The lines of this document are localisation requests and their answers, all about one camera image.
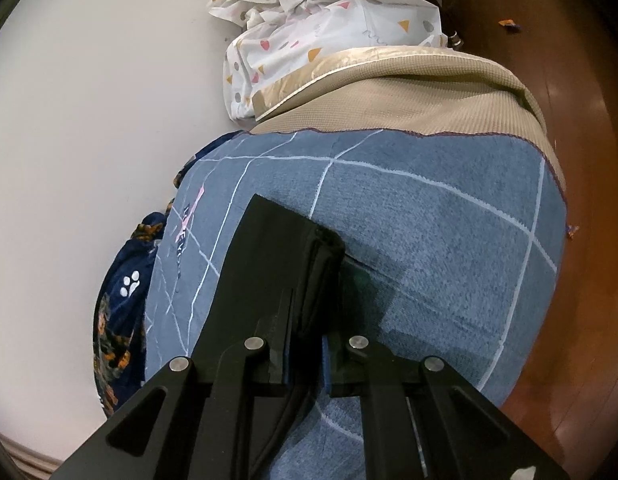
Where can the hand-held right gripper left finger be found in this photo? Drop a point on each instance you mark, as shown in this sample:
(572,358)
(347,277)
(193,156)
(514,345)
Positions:
(285,350)

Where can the beige blanket with satin trim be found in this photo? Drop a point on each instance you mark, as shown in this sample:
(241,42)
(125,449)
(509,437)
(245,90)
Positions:
(429,95)

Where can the blue checked bed sheet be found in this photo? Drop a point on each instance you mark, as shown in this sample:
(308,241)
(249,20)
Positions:
(439,240)

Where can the orange wrapper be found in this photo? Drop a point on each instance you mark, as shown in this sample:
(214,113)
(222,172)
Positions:
(572,231)
(509,24)

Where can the white cloth with coloured shapes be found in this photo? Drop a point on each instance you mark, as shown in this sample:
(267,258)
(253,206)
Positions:
(349,20)

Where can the black pants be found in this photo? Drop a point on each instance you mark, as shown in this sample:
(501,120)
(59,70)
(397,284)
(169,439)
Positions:
(269,260)

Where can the navy dog print blanket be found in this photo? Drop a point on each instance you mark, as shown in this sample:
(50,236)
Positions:
(119,285)

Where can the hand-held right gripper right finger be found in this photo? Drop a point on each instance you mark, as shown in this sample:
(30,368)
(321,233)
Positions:
(330,365)

